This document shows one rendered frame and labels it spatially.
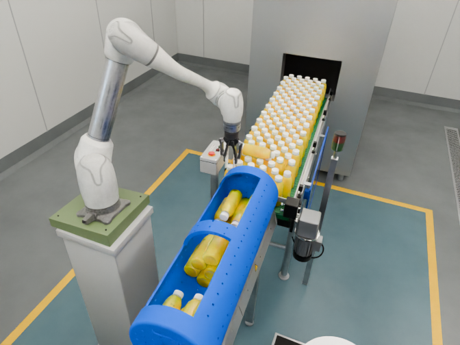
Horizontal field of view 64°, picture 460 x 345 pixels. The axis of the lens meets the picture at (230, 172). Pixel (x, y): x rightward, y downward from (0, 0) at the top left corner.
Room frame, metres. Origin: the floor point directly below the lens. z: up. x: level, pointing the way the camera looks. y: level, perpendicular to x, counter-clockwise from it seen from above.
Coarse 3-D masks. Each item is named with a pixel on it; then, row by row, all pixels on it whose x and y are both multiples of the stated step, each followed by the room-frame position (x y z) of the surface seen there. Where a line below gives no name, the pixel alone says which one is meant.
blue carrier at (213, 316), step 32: (224, 192) 1.43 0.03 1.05; (256, 192) 1.24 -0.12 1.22; (224, 224) 1.02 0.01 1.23; (256, 224) 1.08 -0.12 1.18; (224, 256) 0.87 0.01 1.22; (160, 288) 0.82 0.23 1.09; (192, 288) 0.91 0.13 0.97; (224, 288) 0.76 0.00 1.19; (160, 320) 0.61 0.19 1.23; (192, 320) 0.62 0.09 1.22; (224, 320) 0.67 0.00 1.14
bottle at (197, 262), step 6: (210, 234) 1.07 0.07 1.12; (204, 240) 1.03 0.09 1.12; (210, 240) 1.03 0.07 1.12; (204, 246) 1.00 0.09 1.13; (198, 252) 0.97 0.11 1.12; (204, 252) 0.97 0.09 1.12; (192, 258) 0.94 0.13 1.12; (198, 258) 0.94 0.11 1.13; (192, 264) 0.94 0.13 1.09; (198, 264) 0.94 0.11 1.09; (204, 264) 0.93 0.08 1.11
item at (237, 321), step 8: (272, 224) 1.40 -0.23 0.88; (272, 232) 1.37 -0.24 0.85; (264, 240) 1.26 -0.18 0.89; (264, 248) 1.24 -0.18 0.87; (264, 256) 1.22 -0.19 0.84; (256, 264) 1.12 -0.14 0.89; (256, 272) 1.09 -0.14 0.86; (248, 288) 1.00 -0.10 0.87; (248, 296) 0.97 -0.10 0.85; (240, 304) 0.90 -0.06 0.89; (240, 312) 0.88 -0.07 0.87; (240, 320) 0.86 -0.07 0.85; (232, 328) 0.80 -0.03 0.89; (232, 336) 0.78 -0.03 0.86; (232, 344) 0.76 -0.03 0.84
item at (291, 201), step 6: (288, 198) 1.47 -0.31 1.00; (294, 198) 1.47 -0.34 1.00; (282, 204) 1.44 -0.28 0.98; (288, 204) 1.42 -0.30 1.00; (294, 204) 1.42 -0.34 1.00; (300, 204) 1.43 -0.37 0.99; (282, 210) 1.44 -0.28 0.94; (288, 210) 1.41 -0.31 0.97; (294, 210) 1.40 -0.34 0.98; (300, 210) 1.43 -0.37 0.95; (288, 216) 1.41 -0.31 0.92; (294, 216) 1.40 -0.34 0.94
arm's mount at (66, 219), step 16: (128, 192) 1.41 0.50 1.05; (64, 208) 1.28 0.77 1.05; (80, 208) 1.28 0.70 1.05; (128, 208) 1.28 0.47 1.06; (64, 224) 1.17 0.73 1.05; (80, 224) 1.16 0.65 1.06; (96, 224) 1.17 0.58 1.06; (112, 224) 1.17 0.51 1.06; (128, 224) 1.22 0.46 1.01; (96, 240) 1.11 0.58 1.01; (112, 240) 1.11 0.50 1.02
